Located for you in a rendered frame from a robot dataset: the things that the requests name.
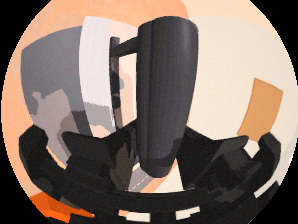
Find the beige rectangular tile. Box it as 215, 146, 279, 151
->
133, 156, 140, 171

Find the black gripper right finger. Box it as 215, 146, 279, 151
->
176, 127, 249, 190

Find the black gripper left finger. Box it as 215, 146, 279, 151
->
61, 119, 138, 190

